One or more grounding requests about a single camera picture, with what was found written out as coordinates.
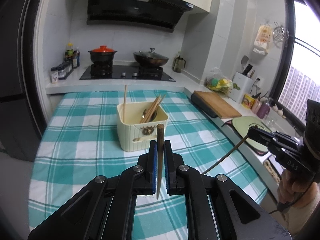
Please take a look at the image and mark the wooden chopstick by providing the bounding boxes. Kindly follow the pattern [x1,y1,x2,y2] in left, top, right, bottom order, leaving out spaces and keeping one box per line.
[141,94,166,123]
[122,85,127,123]
[139,96,162,124]
[156,124,164,199]
[202,135,248,174]

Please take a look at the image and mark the steel spoon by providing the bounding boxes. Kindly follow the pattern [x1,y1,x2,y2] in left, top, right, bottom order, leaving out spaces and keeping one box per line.
[141,108,157,123]

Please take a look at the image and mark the person's right hand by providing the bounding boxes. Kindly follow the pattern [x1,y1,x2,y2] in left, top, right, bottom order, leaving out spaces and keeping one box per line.
[278,170,319,224]

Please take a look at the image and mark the cream utensil holder box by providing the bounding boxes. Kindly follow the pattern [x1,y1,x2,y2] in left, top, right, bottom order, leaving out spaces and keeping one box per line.
[117,101,169,152]

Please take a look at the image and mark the purple bottle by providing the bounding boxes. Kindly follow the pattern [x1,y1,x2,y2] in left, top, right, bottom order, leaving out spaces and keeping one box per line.
[257,100,270,119]

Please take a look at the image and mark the black tray under board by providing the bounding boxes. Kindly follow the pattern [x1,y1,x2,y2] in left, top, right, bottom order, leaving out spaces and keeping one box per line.
[190,93,217,118]

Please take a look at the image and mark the wooden cutting board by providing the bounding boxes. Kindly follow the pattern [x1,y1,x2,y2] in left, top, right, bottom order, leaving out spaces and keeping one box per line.
[193,90,242,119]

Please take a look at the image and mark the yellow printed mug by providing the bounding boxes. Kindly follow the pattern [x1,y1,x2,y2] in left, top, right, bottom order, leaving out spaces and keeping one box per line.
[241,93,255,109]

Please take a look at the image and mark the black gas cooktop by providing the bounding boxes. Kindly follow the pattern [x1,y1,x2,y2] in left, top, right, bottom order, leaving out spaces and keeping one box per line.
[80,64,175,82]

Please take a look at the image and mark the bag of sponges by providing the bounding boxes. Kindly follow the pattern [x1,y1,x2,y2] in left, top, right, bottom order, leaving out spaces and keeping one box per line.
[204,68,240,95]

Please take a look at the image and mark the white knife block holder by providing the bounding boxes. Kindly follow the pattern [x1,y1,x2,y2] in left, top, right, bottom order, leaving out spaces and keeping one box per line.
[228,55,256,104]

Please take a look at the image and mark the glass teapot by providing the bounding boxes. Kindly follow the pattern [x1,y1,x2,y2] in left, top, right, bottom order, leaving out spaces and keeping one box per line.
[172,55,186,73]

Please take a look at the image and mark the wok with glass lid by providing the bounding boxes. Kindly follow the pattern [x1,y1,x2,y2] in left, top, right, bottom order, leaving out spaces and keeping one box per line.
[133,48,169,67]

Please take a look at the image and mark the black pot orange lid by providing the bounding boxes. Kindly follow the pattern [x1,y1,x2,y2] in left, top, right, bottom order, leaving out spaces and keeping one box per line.
[88,46,117,64]

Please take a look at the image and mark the spice jar rack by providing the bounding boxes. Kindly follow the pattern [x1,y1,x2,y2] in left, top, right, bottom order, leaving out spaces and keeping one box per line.
[50,61,73,83]

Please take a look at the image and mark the hanging noodle bag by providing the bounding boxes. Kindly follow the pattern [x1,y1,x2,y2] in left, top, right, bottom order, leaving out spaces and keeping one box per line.
[253,24,272,55]

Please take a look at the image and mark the sauce bottles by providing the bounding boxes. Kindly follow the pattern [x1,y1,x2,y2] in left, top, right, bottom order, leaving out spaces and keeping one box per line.
[64,42,80,68]

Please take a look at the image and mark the dark refrigerator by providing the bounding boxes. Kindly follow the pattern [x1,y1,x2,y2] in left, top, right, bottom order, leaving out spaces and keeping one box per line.
[1,0,46,162]

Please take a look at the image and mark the black range hood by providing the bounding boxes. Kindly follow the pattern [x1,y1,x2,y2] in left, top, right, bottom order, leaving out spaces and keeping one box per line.
[87,0,194,33]

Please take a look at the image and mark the window frame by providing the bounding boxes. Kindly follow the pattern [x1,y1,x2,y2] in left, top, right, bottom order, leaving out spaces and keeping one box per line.
[271,0,319,132]

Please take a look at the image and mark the hanging wire rack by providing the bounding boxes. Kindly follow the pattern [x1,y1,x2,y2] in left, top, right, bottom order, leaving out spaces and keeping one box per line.
[272,22,290,47]

